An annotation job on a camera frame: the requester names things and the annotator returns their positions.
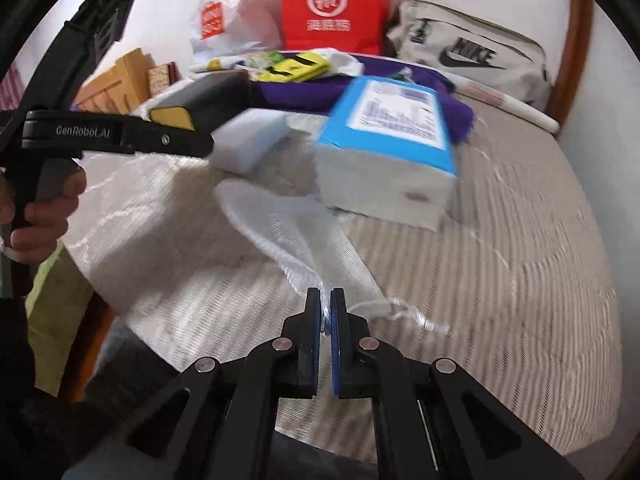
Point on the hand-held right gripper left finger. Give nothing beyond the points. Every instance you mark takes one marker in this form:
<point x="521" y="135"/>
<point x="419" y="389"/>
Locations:
<point x="312" y="340"/>

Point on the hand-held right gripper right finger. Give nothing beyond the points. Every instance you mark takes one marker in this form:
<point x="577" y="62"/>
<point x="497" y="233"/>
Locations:
<point x="337" y="340"/>

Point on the white mesh bag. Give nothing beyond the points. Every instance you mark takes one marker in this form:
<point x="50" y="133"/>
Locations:
<point x="300" y="240"/>

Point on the white sponge block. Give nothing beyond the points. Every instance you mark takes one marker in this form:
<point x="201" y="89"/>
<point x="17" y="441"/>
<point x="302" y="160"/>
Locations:
<point x="255" y="137"/>

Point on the green white tissue pack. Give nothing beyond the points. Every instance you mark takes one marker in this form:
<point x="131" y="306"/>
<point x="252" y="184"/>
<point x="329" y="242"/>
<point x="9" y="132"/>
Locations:
<point x="265" y="60"/>

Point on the white tissue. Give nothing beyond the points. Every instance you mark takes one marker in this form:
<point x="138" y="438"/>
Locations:
<point x="345" y="62"/>

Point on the person's left forearm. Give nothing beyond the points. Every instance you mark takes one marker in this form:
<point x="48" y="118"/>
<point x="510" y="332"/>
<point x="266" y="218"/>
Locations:
<point x="55" y="310"/>

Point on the person's left hand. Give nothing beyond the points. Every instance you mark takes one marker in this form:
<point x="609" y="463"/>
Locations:
<point x="45" y="220"/>

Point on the wooden bedside furniture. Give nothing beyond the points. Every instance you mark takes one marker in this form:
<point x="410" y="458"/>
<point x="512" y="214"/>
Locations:
<point x="120" y="80"/>

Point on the red striped cloth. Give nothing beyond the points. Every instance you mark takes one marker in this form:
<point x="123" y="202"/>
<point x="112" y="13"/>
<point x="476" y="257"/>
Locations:
<point x="11" y="90"/>

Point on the patterned box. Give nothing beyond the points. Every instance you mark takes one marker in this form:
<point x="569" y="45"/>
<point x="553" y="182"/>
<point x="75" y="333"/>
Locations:
<point x="164" y="77"/>

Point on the black yellow sponge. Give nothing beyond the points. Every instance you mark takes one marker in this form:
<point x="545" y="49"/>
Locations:
<point x="210" y="97"/>

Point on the white plastic shopping bag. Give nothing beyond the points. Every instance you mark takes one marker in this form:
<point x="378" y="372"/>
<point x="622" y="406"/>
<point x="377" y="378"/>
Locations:
<point x="220" y="20"/>

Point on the blue white cardboard box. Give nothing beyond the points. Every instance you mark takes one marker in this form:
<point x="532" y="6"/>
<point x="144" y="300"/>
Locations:
<point x="385" y="160"/>

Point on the purple towel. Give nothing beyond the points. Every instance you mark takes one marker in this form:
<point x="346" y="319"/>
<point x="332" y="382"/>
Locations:
<point x="300" y="95"/>

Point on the yellow black packet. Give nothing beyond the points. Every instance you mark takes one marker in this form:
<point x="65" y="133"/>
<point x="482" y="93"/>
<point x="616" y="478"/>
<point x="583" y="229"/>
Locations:
<point x="297" y="67"/>

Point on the person's dark clothing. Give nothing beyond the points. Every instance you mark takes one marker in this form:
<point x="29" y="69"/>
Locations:
<point x="50" y="435"/>

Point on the red paper bag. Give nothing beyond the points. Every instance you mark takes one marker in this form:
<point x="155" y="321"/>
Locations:
<point x="332" y="5"/>

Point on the grey sling bag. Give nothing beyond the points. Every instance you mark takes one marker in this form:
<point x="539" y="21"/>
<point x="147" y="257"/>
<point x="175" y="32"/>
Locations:
<point x="465" y="55"/>

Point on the brown wooden headboard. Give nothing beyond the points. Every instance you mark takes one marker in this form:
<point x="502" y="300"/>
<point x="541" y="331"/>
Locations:
<point x="575" y="60"/>

